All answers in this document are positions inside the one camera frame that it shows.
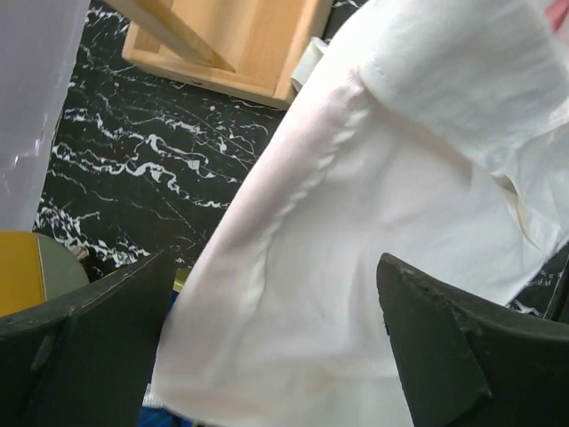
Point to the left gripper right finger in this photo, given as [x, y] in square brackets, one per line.
[465, 361]

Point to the olive green laundry basket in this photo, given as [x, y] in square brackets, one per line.
[180, 279]

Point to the white shirt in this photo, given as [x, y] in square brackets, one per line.
[436, 131]

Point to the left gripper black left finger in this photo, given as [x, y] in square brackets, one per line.
[85, 358]

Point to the blue garment in basket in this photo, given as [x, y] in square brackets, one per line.
[154, 414]

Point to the wooden clothes rack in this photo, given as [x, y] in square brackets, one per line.
[246, 49]

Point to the round pastel drawer cabinet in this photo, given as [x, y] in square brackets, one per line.
[36, 269]

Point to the pink hanger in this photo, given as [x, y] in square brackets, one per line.
[556, 13]

